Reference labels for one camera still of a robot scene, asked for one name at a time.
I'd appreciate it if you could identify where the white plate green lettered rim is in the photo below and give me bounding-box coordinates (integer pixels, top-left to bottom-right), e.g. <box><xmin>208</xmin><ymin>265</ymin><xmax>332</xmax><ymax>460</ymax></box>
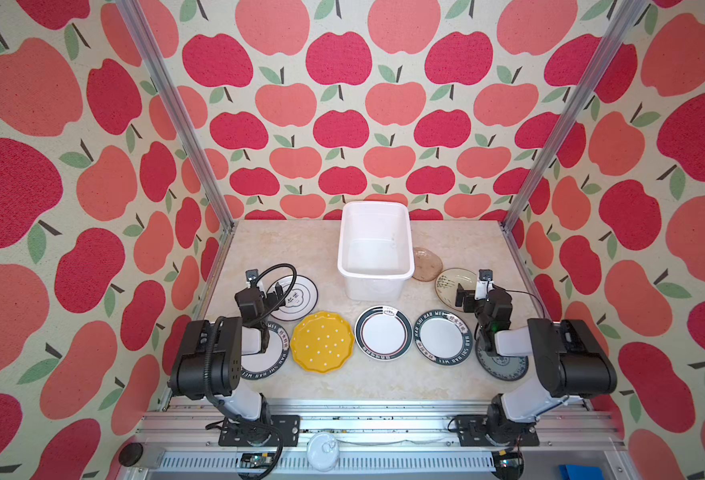
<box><xmin>413</xmin><ymin>309</ymin><xmax>473</xmax><ymax>366</ymax></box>

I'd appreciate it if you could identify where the yellow dotted scalloped plate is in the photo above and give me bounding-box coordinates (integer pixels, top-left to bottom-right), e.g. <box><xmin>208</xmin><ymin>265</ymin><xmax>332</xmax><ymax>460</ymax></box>
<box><xmin>290</xmin><ymin>311</ymin><xmax>355</xmax><ymax>374</ymax></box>

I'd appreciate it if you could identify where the white plate green red rim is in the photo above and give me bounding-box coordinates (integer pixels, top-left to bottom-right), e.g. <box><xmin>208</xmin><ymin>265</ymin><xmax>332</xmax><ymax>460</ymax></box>
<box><xmin>354</xmin><ymin>305</ymin><xmax>413</xmax><ymax>361</ymax></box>

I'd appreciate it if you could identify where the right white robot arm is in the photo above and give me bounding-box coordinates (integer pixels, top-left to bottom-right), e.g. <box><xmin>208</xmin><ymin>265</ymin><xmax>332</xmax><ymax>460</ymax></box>
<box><xmin>454</xmin><ymin>281</ymin><xmax>617</xmax><ymax>446</ymax></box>

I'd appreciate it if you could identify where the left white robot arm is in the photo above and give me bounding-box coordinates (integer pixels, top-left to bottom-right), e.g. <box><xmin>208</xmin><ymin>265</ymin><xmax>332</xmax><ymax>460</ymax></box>
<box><xmin>168</xmin><ymin>286</ymin><xmax>286</xmax><ymax>445</ymax></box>

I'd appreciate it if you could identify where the white plastic bin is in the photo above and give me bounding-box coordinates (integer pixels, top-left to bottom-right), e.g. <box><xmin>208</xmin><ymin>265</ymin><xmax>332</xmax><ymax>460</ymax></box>
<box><xmin>338</xmin><ymin>201</ymin><xmax>415</xmax><ymax>302</ymax></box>

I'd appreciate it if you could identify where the white plate black flower outline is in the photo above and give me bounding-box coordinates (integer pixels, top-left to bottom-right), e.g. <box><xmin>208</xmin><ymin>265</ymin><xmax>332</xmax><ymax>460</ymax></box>
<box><xmin>272</xmin><ymin>275</ymin><xmax>320</xmax><ymax>321</ymax></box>

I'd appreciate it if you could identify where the blue patterned plate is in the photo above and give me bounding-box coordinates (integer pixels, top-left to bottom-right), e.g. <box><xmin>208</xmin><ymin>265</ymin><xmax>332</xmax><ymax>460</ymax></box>
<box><xmin>475</xmin><ymin>340</ymin><xmax>529</xmax><ymax>382</ymax></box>

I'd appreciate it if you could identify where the cream plate with plant drawing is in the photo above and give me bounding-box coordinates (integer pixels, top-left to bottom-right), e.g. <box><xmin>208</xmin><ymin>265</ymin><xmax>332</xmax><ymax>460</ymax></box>
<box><xmin>434</xmin><ymin>268</ymin><xmax>477</xmax><ymax>312</ymax></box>

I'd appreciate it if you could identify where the white plate green text rim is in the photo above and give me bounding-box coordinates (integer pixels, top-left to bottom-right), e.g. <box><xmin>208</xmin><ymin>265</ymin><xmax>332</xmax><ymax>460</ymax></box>
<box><xmin>242</xmin><ymin>321</ymin><xmax>290</xmax><ymax>381</ymax></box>

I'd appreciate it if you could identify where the pink ribbed glass plate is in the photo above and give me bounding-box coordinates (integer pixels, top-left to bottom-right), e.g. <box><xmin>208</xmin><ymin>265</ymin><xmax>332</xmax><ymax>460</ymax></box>
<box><xmin>412</xmin><ymin>247</ymin><xmax>443</xmax><ymax>282</ymax></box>

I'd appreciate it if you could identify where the white round cap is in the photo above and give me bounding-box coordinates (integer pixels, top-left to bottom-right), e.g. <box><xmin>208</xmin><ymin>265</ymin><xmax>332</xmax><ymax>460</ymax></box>
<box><xmin>306</xmin><ymin>432</ymin><xmax>340</xmax><ymax>472</ymax></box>

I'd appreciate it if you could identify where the blue object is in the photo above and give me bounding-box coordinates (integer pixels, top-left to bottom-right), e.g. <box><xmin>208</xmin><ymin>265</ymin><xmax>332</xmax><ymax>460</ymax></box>
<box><xmin>558</xmin><ymin>464</ymin><xmax>604</xmax><ymax>480</ymax></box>

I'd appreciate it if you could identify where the black round knob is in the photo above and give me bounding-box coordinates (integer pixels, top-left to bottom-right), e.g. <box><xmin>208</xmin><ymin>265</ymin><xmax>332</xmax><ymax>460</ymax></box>
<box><xmin>118</xmin><ymin>442</ymin><xmax>144</xmax><ymax>468</ymax></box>

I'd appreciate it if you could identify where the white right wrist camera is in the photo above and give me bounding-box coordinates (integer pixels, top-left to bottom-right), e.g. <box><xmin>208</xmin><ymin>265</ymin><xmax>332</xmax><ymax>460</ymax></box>
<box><xmin>474</xmin><ymin>269</ymin><xmax>493</xmax><ymax>300</ymax></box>

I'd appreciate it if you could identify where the black corrugated cable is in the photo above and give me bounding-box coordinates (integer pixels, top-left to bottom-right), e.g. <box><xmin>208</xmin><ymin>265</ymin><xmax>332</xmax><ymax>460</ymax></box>
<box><xmin>203</xmin><ymin>262</ymin><xmax>298</xmax><ymax>480</ymax></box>

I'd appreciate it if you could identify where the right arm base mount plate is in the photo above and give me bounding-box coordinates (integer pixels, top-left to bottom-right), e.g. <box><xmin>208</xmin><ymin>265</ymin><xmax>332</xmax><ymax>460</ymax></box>
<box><xmin>446</xmin><ymin>415</ymin><xmax>540</xmax><ymax>448</ymax></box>

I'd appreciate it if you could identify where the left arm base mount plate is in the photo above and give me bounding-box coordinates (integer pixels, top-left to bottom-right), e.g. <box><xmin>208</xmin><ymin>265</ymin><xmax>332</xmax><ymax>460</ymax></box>
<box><xmin>218</xmin><ymin>415</ymin><xmax>300</xmax><ymax>448</ymax></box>

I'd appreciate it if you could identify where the aluminium front rail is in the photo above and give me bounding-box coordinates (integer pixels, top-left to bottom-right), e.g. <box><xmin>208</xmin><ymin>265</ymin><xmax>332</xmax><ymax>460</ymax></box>
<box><xmin>116</xmin><ymin>398</ymin><xmax>640</xmax><ymax>479</ymax></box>

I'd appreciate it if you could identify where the left aluminium frame post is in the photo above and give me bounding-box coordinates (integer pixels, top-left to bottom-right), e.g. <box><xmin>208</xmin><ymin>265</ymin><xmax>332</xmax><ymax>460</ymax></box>
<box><xmin>116</xmin><ymin>0</ymin><xmax>236</xmax><ymax>235</ymax></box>

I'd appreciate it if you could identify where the aluminium frame post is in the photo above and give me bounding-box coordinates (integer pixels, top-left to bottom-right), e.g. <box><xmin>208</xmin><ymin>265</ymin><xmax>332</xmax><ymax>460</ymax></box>
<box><xmin>500</xmin><ymin>0</ymin><xmax>646</xmax><ymax>236</ymax></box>
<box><xmin>116</xmin><ymin>0</ymin><xmax>236</xmax><ymax>235</ymax></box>

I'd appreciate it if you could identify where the right aluminium frame post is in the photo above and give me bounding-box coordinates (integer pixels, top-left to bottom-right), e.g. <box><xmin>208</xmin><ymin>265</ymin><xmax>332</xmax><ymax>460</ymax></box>
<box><xmin>500</xmin><ymin>0</ymin><xmax>646</xmax><ymax>236</ymax></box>

